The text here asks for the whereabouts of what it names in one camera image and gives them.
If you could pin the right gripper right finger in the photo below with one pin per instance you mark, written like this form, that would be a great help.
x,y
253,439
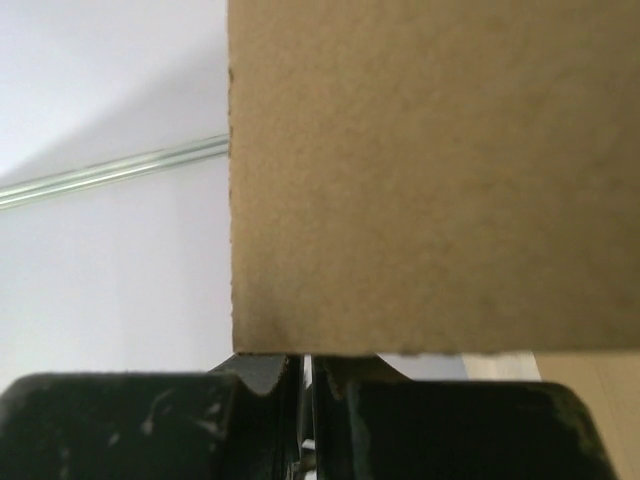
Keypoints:
x,y
372,422

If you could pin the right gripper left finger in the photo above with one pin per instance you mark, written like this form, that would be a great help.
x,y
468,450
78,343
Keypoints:
x,y
237,421

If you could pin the brown cardboard box sheet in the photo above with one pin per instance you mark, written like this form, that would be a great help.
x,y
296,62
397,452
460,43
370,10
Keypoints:
x,y
449,177

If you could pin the left corner aluminium post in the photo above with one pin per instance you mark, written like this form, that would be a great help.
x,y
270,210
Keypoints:
x,y
105,173

